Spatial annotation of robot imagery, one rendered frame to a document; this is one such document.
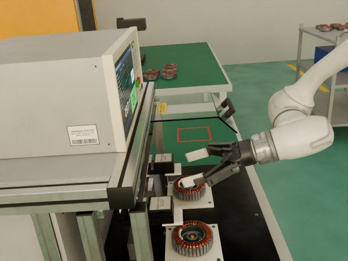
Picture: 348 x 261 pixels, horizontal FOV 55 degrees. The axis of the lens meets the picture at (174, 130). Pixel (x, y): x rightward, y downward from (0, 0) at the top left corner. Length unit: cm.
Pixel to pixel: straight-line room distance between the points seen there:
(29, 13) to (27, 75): 384
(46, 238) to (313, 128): 68
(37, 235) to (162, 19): 554
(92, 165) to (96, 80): 17
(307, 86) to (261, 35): 525
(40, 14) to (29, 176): 386
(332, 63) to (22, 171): 79
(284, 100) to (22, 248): 78
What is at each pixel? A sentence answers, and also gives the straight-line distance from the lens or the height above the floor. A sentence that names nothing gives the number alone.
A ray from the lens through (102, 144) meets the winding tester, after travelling 72.
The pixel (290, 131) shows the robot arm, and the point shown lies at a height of 105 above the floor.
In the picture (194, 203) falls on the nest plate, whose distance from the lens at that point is 110.
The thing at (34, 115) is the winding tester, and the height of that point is 121.
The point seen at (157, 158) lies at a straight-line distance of 108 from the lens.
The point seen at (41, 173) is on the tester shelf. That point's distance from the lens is 70.
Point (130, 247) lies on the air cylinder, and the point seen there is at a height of 81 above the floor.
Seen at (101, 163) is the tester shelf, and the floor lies 111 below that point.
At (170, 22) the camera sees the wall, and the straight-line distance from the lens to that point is 606.
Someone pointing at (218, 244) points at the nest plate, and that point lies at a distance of 96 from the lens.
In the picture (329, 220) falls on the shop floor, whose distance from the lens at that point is 239.
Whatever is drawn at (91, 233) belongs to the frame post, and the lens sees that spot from 69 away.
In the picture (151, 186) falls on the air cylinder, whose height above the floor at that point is 82.
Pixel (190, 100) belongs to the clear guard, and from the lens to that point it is 114.
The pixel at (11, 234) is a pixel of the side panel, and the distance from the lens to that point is 74.
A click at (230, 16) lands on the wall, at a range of 613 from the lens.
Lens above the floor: 144
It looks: 24 degrees down
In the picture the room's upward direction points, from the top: 5 degrees counter-clockwise
